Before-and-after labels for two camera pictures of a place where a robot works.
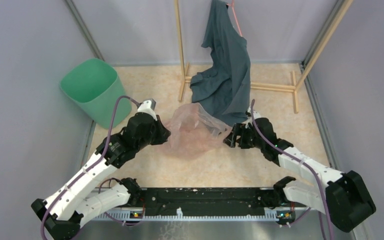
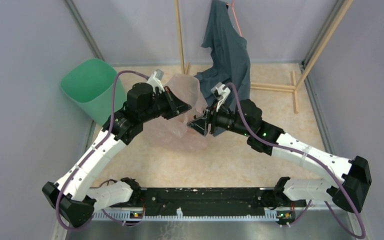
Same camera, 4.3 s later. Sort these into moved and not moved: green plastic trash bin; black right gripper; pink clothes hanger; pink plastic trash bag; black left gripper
Moved: black right gripper; pink plastic trash bag; black left gripper
Not moved: pink clothes hanger; green plastic trash bin
